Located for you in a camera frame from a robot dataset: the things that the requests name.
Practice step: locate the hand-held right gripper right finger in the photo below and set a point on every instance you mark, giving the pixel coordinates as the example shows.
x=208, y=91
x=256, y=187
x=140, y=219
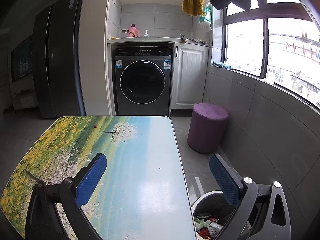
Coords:
x=225, y=180

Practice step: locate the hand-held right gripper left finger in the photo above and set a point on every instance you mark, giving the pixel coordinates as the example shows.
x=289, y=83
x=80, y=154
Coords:
x=91, y=177

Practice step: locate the white round trash bin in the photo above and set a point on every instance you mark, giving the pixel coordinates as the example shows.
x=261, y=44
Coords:
x=200, y=199

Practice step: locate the green plastic bag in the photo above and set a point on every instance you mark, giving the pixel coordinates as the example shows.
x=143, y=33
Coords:
x=198, y=222

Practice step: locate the red snack wrapper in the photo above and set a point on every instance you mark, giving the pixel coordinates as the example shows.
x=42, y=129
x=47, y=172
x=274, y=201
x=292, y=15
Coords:
x=203, y=232

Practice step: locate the black bin liner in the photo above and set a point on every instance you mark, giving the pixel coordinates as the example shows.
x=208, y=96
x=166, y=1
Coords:
x=212, y=205

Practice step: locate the white crumpled wrapper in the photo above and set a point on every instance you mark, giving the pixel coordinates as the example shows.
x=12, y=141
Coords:
x=214, y=228

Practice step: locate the purple round stool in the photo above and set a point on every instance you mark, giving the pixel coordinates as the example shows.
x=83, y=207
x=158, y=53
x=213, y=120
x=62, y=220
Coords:
x=207, y=130

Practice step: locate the landscape print table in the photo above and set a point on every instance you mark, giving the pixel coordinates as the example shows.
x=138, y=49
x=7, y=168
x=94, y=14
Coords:
x=140, y=155

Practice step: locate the white television cabinet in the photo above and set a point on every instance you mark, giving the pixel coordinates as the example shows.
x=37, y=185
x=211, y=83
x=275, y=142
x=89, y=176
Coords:
x=25, y=101

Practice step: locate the dark grey washing machine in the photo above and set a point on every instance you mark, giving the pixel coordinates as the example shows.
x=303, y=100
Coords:
x=142, y=80

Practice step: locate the white cabinet door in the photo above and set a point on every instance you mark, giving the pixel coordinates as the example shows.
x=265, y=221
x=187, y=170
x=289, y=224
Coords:
x=190, y=75

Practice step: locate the blue folded cloth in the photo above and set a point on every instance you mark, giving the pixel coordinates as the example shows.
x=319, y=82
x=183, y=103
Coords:
x=222, y=65

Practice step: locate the dark grey refrigerator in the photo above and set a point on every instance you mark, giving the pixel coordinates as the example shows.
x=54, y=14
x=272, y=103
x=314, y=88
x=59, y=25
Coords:
x=60, y=55

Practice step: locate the flat screen television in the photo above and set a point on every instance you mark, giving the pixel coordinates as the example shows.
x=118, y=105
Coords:
x=22, y=58

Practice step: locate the grey rag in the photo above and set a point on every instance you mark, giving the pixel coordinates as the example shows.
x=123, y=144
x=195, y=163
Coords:
x=196, y=41

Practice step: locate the glass jar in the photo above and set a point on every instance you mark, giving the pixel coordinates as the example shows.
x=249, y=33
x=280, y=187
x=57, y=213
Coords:
x=124, y=33

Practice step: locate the pink detergent bottle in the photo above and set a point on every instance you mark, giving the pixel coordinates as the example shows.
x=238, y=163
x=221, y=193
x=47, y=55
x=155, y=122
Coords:
x=134, y=32

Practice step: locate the white countertop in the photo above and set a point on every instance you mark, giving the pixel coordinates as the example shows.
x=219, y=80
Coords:
x=155, y=39

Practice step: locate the green hanging packet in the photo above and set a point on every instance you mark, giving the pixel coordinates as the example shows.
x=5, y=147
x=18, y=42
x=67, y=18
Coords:
x=207, y=15

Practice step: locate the black frame window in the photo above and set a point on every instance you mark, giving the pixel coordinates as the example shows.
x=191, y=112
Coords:
x=265, y=45

